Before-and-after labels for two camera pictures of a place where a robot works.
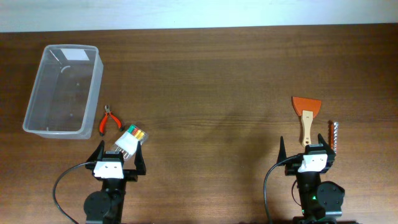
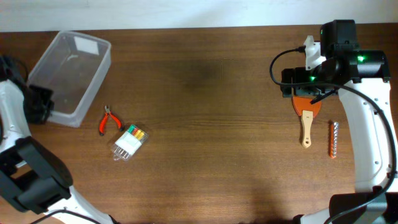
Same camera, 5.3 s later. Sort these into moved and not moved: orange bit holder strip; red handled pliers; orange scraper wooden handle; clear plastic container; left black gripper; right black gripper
Moved: clear plastic container; right black gripper; left black gripper
Not moved: orange bit holder strip; red handled pliers; orange scraper wooden handle
